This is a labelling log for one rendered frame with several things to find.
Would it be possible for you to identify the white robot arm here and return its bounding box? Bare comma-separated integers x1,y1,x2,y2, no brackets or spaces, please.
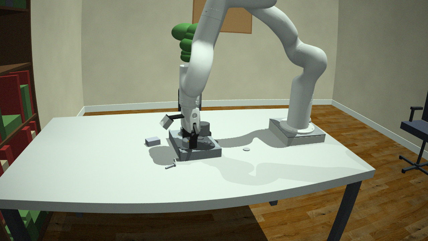
179,0,327,135

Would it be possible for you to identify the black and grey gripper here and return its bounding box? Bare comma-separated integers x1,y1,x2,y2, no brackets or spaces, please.
180,105,201,149

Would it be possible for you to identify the dark grey toothed gear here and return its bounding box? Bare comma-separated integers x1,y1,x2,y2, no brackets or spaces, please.
182,137,190,148

